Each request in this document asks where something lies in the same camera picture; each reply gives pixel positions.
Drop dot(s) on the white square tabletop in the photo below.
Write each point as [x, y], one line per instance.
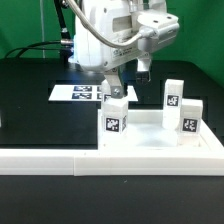
[145, 132]

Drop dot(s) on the white L-shaped obstacle fence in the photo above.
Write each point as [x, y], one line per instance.
[99, 161]

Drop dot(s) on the white sheet with AprilTags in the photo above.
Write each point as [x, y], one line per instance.
[70, 93]

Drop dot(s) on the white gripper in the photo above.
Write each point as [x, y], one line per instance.
[119, 21]

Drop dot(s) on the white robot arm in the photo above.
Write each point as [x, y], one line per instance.
[110, 33]

